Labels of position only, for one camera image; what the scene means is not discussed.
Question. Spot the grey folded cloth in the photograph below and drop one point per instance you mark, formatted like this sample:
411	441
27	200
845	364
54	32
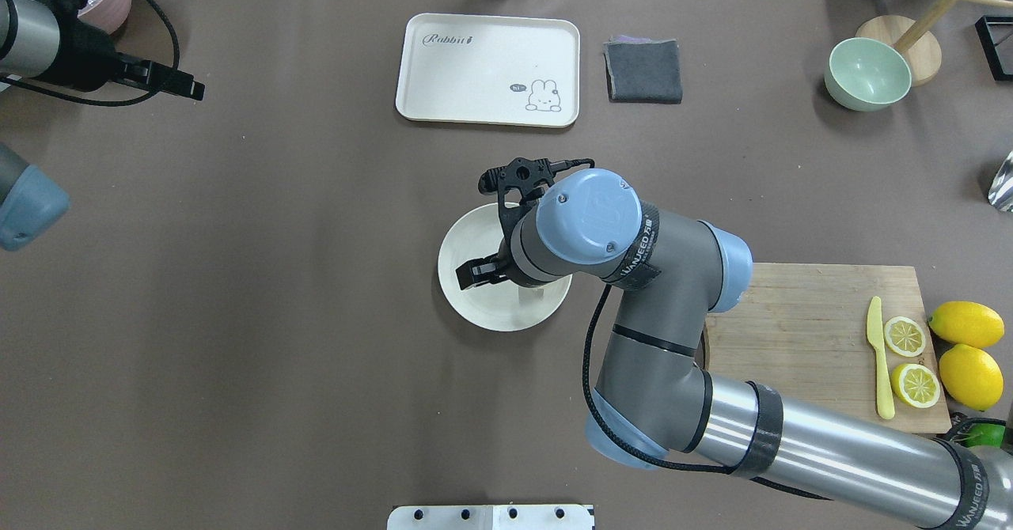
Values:
643	71

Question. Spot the cream rabbit tray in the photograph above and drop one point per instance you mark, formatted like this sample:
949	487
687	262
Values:
490	70

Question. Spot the yellow plastic knife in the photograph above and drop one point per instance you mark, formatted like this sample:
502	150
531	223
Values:
874	335

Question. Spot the lemon half outer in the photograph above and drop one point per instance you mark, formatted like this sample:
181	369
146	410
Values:
905	337

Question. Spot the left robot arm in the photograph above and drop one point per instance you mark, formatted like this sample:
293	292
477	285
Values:
31	201

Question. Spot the whole lemon near lime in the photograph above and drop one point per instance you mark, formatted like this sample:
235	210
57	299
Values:
971	376

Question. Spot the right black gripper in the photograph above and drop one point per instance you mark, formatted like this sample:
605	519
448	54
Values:
480	270

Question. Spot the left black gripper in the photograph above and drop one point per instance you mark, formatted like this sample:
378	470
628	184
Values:
89	58

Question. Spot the pink bowl of ice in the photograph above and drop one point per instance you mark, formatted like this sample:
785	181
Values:
107	15

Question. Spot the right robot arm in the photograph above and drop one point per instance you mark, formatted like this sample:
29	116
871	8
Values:
652	398

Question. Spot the wooden cup tree stand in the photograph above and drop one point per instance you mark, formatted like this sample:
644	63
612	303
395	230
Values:
914	40

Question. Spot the wooden cutting board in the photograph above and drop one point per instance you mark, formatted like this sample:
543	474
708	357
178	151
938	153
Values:
800	328

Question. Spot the black glass rack tray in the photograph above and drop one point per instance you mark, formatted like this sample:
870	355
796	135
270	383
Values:
995	34

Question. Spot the lemon half near lime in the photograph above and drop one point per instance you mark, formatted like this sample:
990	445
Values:
915	385

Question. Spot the green ceramic bowl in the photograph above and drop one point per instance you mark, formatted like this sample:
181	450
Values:
866	75

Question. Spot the white round plate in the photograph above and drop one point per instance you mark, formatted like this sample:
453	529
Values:
498	307

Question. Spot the steel ice scoop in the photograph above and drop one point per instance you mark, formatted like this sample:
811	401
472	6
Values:
999	193

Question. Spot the green lime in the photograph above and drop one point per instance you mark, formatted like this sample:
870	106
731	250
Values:
984	434

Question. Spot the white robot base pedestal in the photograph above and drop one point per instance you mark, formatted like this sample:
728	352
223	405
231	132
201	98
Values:
566	515

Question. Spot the whole lemon outer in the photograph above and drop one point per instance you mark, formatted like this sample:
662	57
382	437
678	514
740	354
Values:
967	323

